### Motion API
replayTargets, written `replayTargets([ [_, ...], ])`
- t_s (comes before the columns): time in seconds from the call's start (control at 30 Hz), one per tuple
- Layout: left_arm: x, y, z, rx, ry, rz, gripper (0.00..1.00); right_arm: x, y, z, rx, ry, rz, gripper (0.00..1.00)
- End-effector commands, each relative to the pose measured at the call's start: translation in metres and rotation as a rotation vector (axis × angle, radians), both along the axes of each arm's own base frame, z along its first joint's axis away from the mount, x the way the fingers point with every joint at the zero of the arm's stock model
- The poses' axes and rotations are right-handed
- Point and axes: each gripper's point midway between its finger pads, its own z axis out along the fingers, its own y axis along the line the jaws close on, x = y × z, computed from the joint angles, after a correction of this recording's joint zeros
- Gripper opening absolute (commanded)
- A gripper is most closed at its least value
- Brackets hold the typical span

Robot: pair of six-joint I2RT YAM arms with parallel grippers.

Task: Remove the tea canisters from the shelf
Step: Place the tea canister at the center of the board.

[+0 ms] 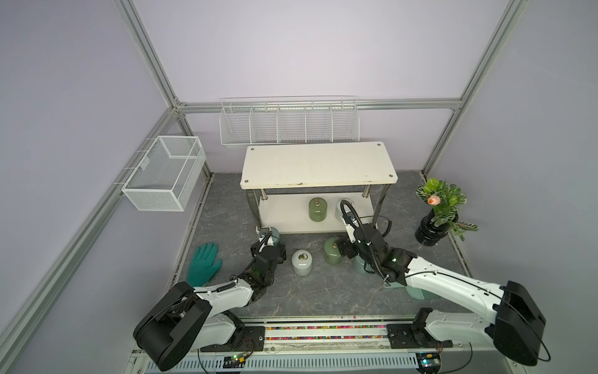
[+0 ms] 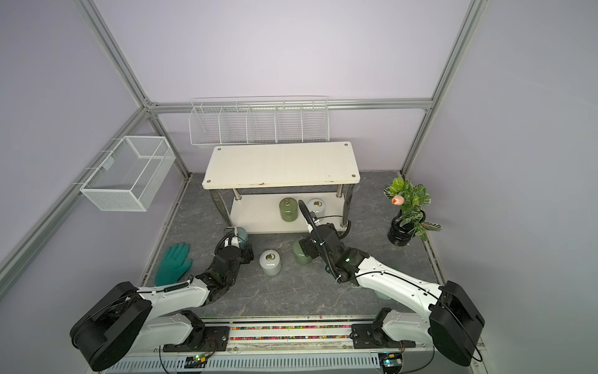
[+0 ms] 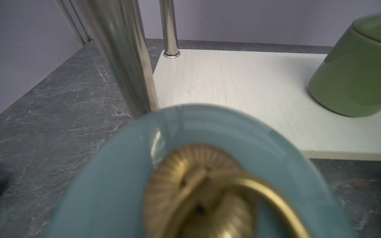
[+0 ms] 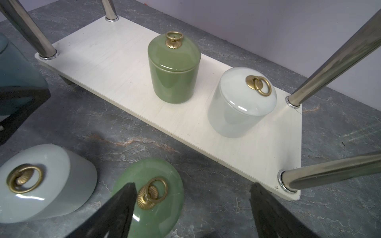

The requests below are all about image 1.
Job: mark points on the large white tea canister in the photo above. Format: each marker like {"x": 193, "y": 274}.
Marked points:
{"x": 302, "y": 261}

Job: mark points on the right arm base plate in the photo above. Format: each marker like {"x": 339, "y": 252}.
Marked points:
{"x": 405, "y": 336}

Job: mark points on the potted plant with pink flower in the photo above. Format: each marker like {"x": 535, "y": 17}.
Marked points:
{"x": 445, "y": 200}

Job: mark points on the small white tea canister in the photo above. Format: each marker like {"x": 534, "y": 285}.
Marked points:
{"x": 339, "y": 211}

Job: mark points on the white slotted cable duct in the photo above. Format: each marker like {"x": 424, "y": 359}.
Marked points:
{"x": 296, "y": 363}

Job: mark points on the large light blue tea canister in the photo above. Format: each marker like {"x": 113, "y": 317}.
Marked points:
{"x": 361, "y": 266}

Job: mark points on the green rubber glove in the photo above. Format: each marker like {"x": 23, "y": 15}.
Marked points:
{"x": 204, "y": 265}

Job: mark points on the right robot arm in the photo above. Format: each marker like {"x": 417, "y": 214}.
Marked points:
{"x": 505, "y": 316}

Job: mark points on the small blue tea canister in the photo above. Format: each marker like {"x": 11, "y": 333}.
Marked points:
{"x": 274, "y": 237}

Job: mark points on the white mesh basket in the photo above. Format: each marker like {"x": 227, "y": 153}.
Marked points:
{"x": 165, "y": 178}

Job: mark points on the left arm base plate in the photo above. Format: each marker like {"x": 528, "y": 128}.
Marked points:
{"x": 243, "y": 339}

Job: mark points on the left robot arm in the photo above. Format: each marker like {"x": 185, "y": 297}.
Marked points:
{"x": 168, "y": 332}

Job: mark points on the small green tea canister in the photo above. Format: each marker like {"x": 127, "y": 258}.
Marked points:
{"x": 317, "y": 209}

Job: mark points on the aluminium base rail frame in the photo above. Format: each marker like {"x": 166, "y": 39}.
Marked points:
{"x": 345, "y": 336}

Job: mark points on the white two-tier shelf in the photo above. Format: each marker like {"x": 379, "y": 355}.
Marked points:
{"x": 280, "y": 180}

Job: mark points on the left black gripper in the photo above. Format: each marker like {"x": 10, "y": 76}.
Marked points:
{"x": 282, "y": 254}

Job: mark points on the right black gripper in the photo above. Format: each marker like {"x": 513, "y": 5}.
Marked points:
{"x": 344, "y": 246}

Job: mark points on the white wire divided basket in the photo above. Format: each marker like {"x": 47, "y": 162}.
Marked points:
{"x": 289, "y": 120}

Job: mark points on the large green tea canister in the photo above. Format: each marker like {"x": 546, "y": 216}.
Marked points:
{"x": 332, "y": 253}

